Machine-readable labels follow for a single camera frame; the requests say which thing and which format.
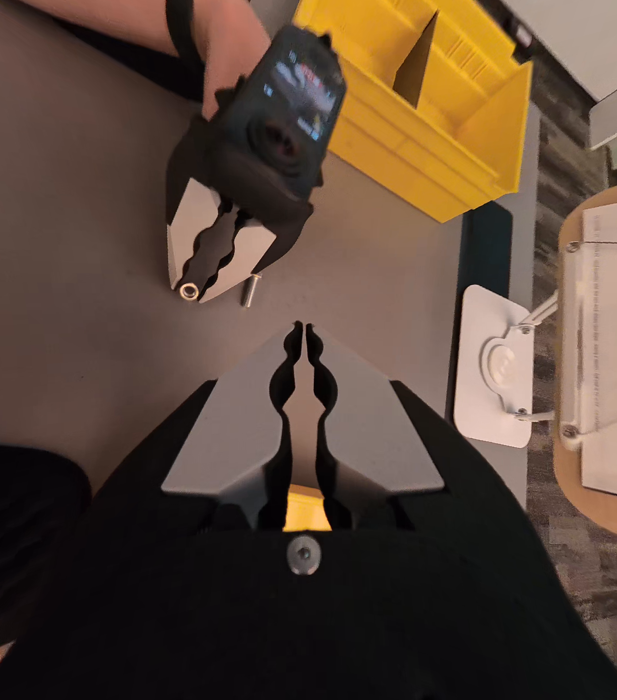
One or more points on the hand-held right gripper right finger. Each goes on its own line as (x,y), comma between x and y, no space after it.
(385,437)

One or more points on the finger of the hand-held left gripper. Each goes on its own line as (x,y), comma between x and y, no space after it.
(256,246)
(182,229)

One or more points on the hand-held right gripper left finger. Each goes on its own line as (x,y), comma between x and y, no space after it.
(226,437)

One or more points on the steel hex bolt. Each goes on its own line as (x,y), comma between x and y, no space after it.
(248,290)

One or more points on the steel hex nut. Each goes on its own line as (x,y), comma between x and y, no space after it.
(189,291)

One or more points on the yellow plastic bin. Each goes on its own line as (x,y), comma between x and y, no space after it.
(305,514)
(396,153)

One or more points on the person's left hand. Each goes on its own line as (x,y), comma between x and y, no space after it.
(231,49)

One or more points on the instruction sheet on stand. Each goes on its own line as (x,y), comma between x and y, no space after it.
(565,481)

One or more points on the small black floor device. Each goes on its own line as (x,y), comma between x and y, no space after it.
(523,38)

